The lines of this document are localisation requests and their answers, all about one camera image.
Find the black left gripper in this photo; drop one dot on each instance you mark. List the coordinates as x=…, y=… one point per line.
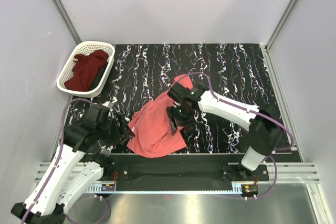
x=122, y=132

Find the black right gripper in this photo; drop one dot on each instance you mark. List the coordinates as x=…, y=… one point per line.
x=188, y=125

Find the pink t shirt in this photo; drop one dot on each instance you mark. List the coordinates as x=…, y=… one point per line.
x=153, y=136

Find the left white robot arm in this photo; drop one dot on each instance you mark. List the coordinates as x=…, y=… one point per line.
x=76, y=165

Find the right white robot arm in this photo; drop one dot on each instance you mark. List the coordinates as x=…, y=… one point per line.
x=262, y=128

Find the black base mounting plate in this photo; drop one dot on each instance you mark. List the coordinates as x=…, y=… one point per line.
x=169, y=183

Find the black garment in basket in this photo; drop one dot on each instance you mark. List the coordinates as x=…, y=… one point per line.
x=98, y=77

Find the dark red t shirt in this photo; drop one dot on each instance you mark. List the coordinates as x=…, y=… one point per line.
x=85, y=70

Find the white plastic laundry basket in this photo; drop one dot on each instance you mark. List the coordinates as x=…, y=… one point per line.
x=86, y=48

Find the grey slotted cable duct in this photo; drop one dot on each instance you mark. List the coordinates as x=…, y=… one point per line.
x=98, y=188

